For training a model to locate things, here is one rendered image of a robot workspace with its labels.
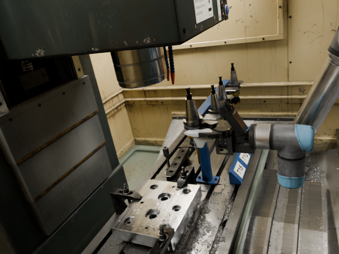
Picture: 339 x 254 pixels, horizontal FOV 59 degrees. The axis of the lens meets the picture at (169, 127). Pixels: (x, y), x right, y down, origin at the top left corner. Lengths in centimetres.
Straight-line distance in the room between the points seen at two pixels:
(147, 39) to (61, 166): 72
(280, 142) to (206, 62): 118
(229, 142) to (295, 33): 105
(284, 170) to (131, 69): 52
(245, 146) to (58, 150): 74
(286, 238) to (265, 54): 104
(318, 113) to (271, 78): 96
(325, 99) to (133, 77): 55
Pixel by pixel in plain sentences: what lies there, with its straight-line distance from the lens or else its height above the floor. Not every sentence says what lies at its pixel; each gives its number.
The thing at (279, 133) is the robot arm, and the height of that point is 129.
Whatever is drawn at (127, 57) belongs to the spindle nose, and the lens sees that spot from 87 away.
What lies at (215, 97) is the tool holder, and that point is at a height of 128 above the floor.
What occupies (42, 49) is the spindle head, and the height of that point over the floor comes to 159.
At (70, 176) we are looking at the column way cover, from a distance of 135.
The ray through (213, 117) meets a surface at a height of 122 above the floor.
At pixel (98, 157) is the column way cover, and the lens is 148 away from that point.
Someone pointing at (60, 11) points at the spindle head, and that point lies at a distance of 91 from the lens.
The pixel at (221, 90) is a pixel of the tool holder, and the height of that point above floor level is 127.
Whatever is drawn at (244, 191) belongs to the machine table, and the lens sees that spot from 128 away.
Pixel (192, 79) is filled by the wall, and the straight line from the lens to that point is 201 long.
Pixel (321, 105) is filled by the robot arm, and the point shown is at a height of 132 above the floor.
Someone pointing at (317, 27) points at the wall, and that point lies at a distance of 182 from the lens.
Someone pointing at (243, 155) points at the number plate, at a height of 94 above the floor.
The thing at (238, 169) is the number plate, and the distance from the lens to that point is 134.
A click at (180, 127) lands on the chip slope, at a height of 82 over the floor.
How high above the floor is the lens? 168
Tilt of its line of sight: 24 degrees down
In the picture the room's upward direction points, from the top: 11 degrees counter-clockwise
